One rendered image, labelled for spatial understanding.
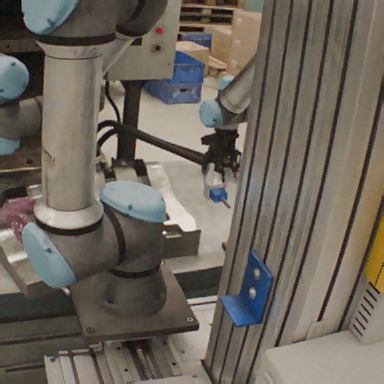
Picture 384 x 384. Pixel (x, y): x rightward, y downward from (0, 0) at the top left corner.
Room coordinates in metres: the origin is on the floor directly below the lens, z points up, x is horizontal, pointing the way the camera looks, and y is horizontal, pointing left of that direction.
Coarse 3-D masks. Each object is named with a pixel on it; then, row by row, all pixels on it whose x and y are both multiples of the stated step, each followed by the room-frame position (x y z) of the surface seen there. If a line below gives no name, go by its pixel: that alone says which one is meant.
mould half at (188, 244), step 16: (96, 176) 1.53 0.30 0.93; (128, 176) 1.56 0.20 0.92; (160, 176) 1.60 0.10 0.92; (96, 192) 1.47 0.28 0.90; (160, 192) 1.54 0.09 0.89; (176, 208) 1.46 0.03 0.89; (192, 224) 1.37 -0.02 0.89; (176, 240) 1.32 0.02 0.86; (192, 240) 1.35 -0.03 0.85; (176, 256) 1.33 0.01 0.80
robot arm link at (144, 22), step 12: (156, 0) 0.76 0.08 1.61; (168, 0) 0.81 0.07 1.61; (144, 12) 0.75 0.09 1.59; (156, 12) 0.78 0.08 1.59; (120, 24) 0.80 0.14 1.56; (132, 24) 0.79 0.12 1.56; (144, 24) 0.80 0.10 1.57; (120, 36) 0.83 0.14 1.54; (132, 36) 0.82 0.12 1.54; (108, 48) 0.85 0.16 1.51; (120, 48) 0.85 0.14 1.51; (108, 60) 0.87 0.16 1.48; (36, 96) 0.97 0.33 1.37
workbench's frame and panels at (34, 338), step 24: (192, 288) 1.33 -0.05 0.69; (216, 288) 1.38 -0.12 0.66; (0, 312) 1.06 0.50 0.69; (24, 312) 1.10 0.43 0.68; (48, 312) 1.15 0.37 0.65; (72, 312) 1.19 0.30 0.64; (0, 336) 1.07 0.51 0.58; (24, 336) 1.11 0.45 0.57; (48, 336) 1.15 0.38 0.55; (72, 336) 1.18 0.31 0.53; (0, 360) 1.06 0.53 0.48; (24, 360) 1.10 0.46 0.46
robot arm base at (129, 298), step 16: (112, 272) 0.77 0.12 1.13; (128, 272) 0.77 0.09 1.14; (144, 272) 0.78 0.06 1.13; (160, 272) 0.82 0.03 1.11; (96, 288) 0.78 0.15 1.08; (112, 288) 0.77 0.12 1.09; (128, 288) 0.76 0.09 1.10; (144, 288) 0.77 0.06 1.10; (160, 288) 0.81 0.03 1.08; (96, 304) 0.77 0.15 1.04; (112, 304) 0.76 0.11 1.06; (128, 304) 0.75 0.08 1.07; (144, 304) 0.76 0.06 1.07; (160, 304) 0.79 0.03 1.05
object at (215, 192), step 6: (216, 180) 1.54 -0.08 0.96; (204, 186) 1.54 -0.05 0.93; (210, 186) 1.51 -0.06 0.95; (216, 186) 1.52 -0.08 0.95; (222, 186) 1.53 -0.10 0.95; (204, 192) 1.53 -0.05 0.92; (210, 192) 1.50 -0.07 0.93; (216, 192) 1.49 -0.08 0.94; (222, 192) 1.49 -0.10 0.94; (210, 198) 1.50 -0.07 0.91; (216, 198) 1.47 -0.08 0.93; (222, 198) 1.47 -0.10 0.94; (228, 204) 1.44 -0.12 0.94
